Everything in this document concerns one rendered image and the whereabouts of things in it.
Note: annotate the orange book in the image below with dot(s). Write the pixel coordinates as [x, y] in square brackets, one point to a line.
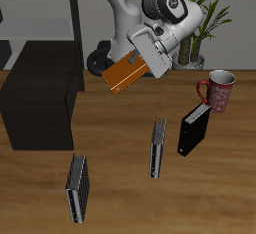
[123, 74]

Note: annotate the thin grey book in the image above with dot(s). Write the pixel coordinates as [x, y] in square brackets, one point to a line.
[157, 148]

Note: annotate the white shelf with dark frame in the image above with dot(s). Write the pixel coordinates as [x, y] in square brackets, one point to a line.
[36, 8]

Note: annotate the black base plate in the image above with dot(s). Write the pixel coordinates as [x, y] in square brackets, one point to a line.
[96, 63]

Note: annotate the thick grey striped book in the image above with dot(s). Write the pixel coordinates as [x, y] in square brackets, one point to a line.
[78, 189]

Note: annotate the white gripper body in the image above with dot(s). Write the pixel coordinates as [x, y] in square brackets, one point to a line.
[150, 49]

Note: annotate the dark brown desk caddy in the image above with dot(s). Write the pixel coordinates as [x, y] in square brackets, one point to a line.
[36, 94]

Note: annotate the black book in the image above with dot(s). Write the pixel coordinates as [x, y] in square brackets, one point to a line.
[192, 133]

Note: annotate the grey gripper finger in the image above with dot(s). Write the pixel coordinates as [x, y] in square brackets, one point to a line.
[133, 58]

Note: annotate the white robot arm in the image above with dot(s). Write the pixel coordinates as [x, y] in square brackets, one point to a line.
[125, 14]

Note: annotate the red patterned mug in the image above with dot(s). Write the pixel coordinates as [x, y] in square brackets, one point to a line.
[219, 94]

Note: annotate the green pot plant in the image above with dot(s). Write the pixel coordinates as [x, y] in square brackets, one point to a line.
[191, 49]

